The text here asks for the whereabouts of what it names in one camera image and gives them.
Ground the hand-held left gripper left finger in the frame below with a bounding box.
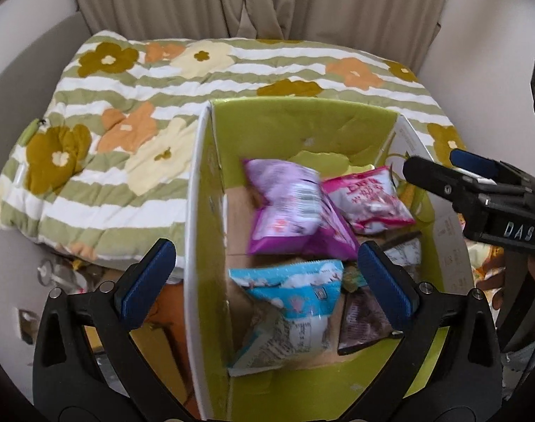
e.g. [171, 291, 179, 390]
[32, 238, 194, 422]

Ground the beige curtain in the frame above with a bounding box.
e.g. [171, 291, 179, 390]
[67, 0, 447, 75]

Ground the white fruit print blanket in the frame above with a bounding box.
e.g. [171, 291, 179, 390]
[466, 241, 506, 283]

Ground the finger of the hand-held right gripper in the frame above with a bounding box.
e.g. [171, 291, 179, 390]
[402, 155, 529, 218]
[450, 148, 535, 194]

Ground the green cardboard box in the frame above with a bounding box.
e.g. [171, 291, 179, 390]
[182, 99, 477, 422]

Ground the green floral striped quilt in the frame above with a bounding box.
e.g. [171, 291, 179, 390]
[0, 30, 468, 265]

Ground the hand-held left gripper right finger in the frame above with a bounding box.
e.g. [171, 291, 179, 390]
[338, 241, 502, 422]

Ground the clear plastic bag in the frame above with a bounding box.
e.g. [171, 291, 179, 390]
[36, 258, 90, 294]

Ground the purple snack packet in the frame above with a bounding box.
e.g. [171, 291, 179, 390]
[243, 159, 360, 261]

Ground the person's right hand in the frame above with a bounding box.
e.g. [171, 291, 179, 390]
[475, 250, 535, 313]

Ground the pink snack packet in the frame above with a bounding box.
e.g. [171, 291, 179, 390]
[322, 166, 416, 235]

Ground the dark brown snack packet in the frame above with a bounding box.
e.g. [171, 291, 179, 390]
[338, 288, 404, 356]

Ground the light blue snack packet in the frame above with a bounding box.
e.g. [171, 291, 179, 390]
[227, 259, 344, 377]

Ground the black and white snack packet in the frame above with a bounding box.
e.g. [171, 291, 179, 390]
[381, 236, 422, 280]

